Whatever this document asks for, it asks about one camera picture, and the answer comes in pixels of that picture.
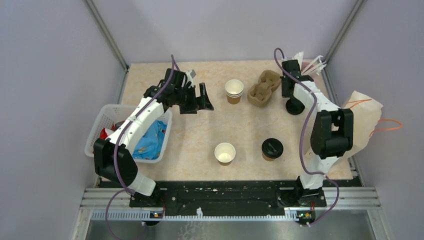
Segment paper takeout bag orange handles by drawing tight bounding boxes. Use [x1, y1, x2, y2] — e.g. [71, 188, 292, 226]
[336, 90, 403, 164]

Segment brown pulp cup carrier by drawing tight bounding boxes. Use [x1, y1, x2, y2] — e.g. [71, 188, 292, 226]
[247, 70, 281, 108]

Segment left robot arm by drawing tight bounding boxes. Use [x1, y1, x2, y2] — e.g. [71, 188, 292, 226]
[93, 68, 214, 207]

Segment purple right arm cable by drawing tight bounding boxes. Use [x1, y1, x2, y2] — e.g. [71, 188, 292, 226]
[273, 47, 340, 228]

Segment black lid stack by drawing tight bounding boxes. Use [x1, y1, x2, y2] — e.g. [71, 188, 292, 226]
[285, 98, 305, 116]

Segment red snack bag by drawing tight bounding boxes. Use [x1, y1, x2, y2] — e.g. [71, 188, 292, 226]
[85, 121, 123, 157]

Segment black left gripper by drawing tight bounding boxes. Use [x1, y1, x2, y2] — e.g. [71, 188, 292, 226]
[174, 82, 214, 114]

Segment white plastic basket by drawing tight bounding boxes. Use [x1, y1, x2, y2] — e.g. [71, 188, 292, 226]
[84, 104, 173, 164]

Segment blue snack bag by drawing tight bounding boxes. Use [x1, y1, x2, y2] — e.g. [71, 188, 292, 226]
[132, 120, 167, 160]

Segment pink straw holder cup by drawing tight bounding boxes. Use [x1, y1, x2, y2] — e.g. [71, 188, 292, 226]
[300, 61, 316, 76]

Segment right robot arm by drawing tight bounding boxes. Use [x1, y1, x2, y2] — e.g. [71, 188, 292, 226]
[281, 60, 354, 206]

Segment stack of paper cups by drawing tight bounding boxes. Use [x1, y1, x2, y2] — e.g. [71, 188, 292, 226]
[225, 79, 244, 105]

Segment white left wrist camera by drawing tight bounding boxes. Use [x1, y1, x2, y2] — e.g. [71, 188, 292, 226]
[185, 69, 196, 88]

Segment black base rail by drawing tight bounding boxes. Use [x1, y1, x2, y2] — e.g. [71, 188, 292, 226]
[99, 179, 360, 220]

